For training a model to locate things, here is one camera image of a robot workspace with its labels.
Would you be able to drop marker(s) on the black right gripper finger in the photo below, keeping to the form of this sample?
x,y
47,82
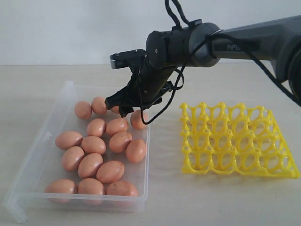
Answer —
x,y
125,110

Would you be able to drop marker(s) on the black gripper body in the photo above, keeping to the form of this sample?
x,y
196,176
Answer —
x,y
147,88

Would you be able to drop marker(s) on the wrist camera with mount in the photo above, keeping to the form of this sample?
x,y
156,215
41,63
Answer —
x,y
132,59

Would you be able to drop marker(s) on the yellow plastic egg tray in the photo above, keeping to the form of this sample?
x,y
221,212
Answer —
x,y
226,140

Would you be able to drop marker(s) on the brown egg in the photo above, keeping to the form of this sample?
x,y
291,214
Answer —
x,y
72,158
110,172
119,142
93,144
136,120
115,109
68,139
116,125
61,186
122,188
98,105
91,186
136,151
96,127
89,165
83,110

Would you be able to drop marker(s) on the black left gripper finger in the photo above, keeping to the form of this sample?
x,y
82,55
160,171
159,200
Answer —
x,y
122,99

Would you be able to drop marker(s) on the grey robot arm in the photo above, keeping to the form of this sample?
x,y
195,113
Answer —
x,y
203,45

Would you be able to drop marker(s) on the clear plastic bin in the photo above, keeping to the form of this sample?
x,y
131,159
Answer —
x,y
42,164

